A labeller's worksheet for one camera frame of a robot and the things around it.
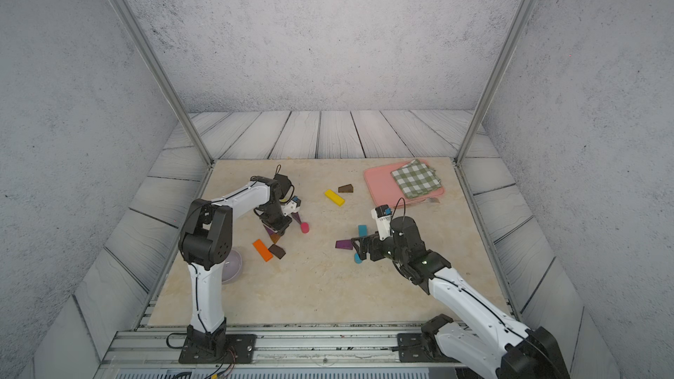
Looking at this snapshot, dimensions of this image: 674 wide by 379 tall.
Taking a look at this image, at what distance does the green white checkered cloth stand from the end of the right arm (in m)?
0.42

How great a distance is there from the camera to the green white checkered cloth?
110cm

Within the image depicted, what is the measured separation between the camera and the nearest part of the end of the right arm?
0.71 metres

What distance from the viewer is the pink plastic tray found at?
3.61 feet

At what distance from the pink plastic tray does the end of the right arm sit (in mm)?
368

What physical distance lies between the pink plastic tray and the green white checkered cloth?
0.01 meters
